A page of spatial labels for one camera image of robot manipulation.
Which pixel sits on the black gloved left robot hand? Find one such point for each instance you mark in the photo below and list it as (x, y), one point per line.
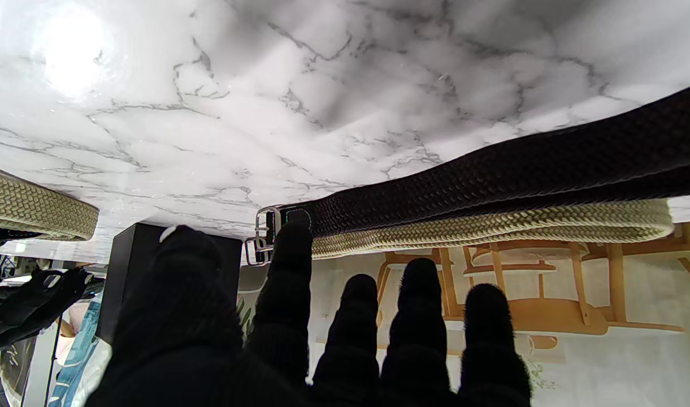
(299, 350)

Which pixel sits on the black square storage box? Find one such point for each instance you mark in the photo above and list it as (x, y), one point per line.
(133, 271)

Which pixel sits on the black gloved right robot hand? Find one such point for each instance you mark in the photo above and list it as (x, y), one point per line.
(28, 308)

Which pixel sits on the printed room scene backdrop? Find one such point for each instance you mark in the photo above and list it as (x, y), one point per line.
(576, 339)

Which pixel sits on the beige braided belt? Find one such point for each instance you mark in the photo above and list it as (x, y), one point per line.
(491, 226)
(34, 209)

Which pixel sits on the black woven belt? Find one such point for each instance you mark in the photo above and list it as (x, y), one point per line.
(520, 169)

